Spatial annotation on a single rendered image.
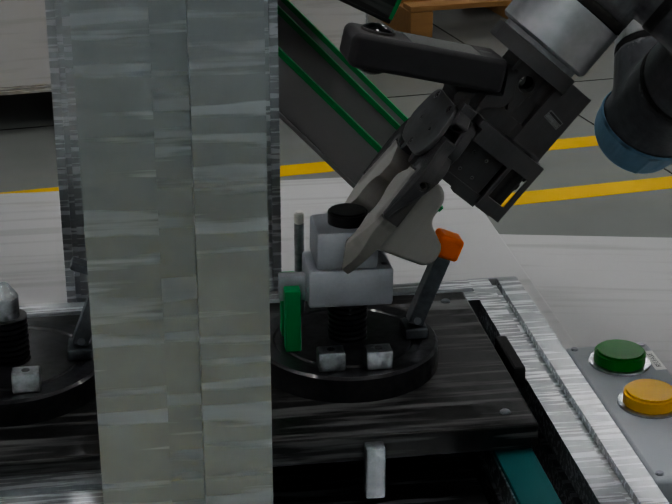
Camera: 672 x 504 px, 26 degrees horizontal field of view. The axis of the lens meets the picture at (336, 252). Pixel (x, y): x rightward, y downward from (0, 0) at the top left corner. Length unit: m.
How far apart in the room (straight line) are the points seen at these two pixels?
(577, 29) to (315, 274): 0.26
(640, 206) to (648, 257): 2.71
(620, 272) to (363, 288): 0.57
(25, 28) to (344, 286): 3.93
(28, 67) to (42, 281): 3.43
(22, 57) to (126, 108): 4.75
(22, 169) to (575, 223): 1.74
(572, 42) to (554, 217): 3.20
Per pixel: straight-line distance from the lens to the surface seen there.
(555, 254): 1.65
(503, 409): 1.07
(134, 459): 0.26
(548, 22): 1.04
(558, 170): 4.63
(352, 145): 1.29
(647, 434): 1.07
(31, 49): 4.98
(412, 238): 1.06
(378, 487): 1.04
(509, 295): 1.28
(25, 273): 1.61
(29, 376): 1.06
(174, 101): 0.24
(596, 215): 4.27
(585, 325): 1.48
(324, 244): 1.07
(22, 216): 1.78
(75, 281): 1.30
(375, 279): 1.08
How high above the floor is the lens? 1.47
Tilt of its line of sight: 22 degrees down
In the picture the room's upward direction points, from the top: straight up
